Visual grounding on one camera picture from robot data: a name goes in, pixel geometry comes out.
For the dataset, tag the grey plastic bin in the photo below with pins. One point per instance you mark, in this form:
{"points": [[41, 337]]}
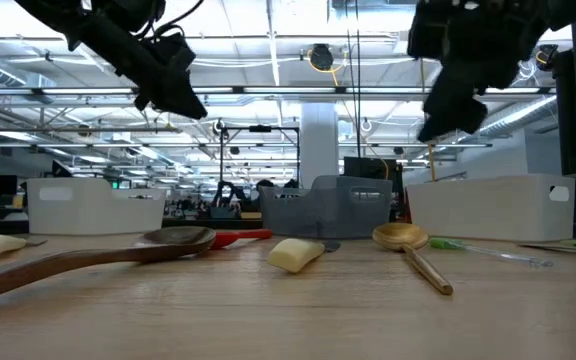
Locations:
{"points": [[318, 215]]}

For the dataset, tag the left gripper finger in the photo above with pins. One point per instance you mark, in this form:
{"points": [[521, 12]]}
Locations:
{"points": [[163, 100], [185, 90]]}

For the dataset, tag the black background robot arm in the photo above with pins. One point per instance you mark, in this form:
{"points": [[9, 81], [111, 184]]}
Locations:
{"points": [[225, 192]]}

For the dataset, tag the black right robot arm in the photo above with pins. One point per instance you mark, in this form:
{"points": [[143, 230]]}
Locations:
{"points": [[553, 15]]}

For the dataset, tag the long ceiling light strip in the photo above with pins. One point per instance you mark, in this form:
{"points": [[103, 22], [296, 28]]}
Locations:
{"points": [[288, 90]]}

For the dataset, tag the red silicone spoon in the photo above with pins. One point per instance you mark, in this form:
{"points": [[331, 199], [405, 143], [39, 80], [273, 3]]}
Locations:
{"points": [[240, 235]]}

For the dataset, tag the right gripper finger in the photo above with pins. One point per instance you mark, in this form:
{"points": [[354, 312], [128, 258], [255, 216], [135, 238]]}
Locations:
{"points": [[438, 100], [465, 112]]}

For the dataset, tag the silver air duct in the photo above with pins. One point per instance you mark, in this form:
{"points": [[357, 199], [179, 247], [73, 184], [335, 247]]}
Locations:
{"points": [[518, 116]]}

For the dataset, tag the dark wooden spoon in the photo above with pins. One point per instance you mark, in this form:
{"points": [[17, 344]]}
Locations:
{"points": [[168, 245]]}

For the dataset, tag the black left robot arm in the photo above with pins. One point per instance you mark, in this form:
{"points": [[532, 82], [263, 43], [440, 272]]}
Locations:
{"points": [[93, 15]]}

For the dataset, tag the white plastic bin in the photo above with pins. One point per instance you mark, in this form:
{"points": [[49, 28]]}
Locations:
{"points": [[98, 210], [488, 210]]}

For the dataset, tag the black background stand frame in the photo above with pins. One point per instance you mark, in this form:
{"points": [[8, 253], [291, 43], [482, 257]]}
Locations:
{"points": [[222, 160]]}

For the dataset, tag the white building column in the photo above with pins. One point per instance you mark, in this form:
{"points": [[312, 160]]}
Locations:
{"points": [[318, 145]]}

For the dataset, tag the gold metal spoon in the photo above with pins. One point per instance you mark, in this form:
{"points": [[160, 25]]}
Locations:
{"points": [[398, 236]]}

